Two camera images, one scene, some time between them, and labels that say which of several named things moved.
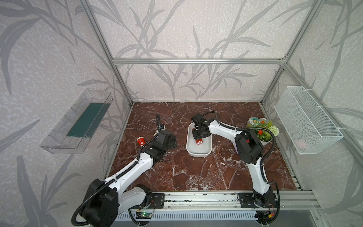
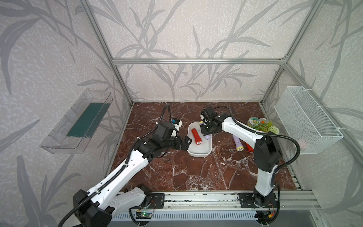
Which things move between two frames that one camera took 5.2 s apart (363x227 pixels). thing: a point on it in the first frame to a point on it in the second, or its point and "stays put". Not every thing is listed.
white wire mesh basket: x=307 y=127 stays put
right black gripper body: x=196 y=134 to x=206 y=129
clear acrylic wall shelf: x=72 y=134 stays put
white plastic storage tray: x=195 y=150 stays put
